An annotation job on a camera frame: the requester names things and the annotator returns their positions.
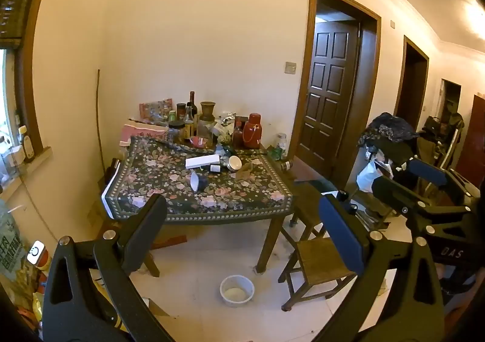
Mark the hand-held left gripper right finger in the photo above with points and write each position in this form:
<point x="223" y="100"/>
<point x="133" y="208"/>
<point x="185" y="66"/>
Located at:
<point x="341" y="236"/>

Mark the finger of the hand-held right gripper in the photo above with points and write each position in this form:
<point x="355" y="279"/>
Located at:
<point x="428" y="173"/>
<point x="394" y="190"/>

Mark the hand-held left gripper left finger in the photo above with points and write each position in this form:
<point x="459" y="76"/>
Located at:
<point x="147" y="228"/>

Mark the white plastic bucket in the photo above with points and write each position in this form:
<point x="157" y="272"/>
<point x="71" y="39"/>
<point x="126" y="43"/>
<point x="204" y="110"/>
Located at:
<point x="227" y="283"/>

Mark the white plastic bag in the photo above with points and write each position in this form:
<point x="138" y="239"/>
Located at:
<point x="365" y="177"/>

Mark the low wooden stool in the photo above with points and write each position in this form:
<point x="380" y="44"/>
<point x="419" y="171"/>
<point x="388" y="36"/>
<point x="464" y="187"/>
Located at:
<point x="318" y="262"/>

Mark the wooden side stool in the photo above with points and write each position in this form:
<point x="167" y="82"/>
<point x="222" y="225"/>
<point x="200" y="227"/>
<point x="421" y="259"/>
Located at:
<point x="307" y="205"/>

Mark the black handbag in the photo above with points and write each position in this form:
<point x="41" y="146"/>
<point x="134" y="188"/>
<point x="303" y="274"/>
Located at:
<point x="432" y="125"/>

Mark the dark floral tablecloth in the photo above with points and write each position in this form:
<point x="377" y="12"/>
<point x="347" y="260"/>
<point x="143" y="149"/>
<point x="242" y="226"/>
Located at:
<point x="159" y="175"/>

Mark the pile of dark clothes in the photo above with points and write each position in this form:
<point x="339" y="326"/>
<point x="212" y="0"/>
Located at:
<point x="386" y="133"/>

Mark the red door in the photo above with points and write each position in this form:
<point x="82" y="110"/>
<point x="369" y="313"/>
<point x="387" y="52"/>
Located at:
<point x="473" y="137"/>

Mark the wooden table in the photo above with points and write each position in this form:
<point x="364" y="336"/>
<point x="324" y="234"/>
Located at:
<point x="269" y="243"/>

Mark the long white box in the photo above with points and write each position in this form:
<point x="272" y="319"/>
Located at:
<point x="201" y="162"/>

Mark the small brown jar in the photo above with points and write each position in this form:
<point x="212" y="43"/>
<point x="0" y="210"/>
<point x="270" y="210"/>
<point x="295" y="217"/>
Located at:
<point x="287" y="165"/>

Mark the pink patterned box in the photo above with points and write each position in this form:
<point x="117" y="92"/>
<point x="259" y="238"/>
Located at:
<point x="142" y="134"/>

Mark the red snack packet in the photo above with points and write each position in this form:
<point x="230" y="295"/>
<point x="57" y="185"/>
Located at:
<point x="197" y="142"/>

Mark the black-lid glass jar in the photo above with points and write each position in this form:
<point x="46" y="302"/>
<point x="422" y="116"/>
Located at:
<point x="176" y="131"/>

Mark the yellow-label bottle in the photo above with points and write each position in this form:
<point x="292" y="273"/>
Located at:
<point x="189" y="128"/>

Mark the brown paper piece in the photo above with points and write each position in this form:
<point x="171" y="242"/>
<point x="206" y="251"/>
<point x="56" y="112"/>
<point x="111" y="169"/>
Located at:
<point x="244" y="172"/>

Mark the white-lid clear jar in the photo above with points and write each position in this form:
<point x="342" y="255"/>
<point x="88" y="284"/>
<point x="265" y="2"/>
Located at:
<point x="281" y="141"/>

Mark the tall clear glass jar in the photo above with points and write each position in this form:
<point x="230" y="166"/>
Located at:
<point x="205" y="131"/>

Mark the brown panelled door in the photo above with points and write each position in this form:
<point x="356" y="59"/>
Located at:
<point x="326" y="99"/>

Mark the green-lid bottle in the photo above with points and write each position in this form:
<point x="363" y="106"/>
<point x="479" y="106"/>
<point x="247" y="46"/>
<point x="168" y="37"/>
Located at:
<point x="172" y="116"/>

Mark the pink floral box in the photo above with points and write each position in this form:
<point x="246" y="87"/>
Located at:
<point x="155" y="109"/>

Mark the red-cap sauce bottle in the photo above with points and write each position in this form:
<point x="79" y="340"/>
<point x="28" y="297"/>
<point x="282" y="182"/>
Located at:
<point x="238" y="135"/>

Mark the brown ceramic vase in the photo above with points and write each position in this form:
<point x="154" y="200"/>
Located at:
<point x="207" y="110"/>

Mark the dark wine bottle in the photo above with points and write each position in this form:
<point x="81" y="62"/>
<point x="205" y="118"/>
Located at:
<point x="192" y="103"/>

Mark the silver foil wrapper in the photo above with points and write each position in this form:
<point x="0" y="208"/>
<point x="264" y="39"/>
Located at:
<point x="228" y="118"/>

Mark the red thermos flask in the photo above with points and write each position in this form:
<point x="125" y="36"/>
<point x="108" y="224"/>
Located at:
<point x="252" y="131"/>

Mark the green printed plastic bag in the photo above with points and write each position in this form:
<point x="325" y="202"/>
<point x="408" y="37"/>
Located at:
<point x="9" y="243"/>

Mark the amber bottle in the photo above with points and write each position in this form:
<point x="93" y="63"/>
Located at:
<point x="27" y="145"/>

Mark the dark wooden door frame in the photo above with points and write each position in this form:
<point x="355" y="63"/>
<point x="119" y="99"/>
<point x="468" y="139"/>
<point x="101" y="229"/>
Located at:
<point x="424" y="88"/>

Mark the brown wooden door frame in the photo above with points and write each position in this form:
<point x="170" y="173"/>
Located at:
<point x="369" y="99"/>

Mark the wall light switch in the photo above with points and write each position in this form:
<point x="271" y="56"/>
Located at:
<point x="290" y="68"/>

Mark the brown wooden window frame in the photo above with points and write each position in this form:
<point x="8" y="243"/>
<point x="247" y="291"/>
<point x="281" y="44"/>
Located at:
<point x="28" y="61"/>

